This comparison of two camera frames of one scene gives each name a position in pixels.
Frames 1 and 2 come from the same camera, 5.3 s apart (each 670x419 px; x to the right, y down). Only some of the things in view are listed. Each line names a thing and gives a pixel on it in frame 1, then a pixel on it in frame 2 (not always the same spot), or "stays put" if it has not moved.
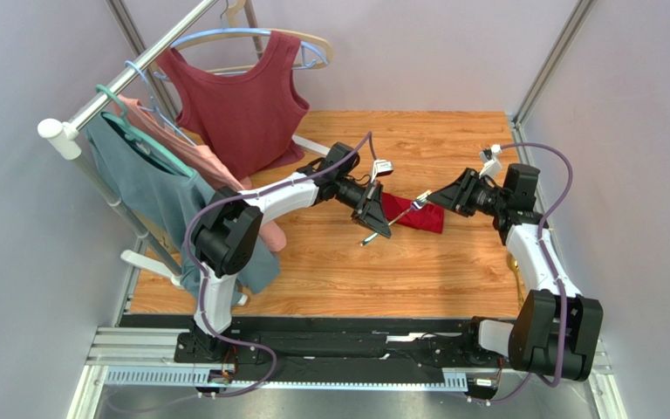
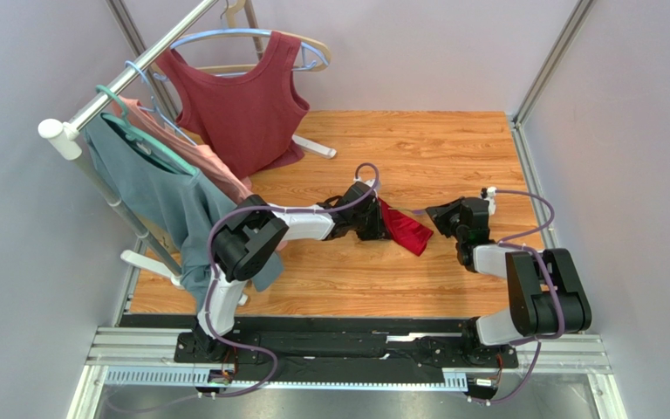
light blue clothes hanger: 314,56 stays put
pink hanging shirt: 196,159 stays put
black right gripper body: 467,192 -> 445,215
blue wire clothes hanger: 154,107 stays put
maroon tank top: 248,126 stays put
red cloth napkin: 428,218 -> 405,232
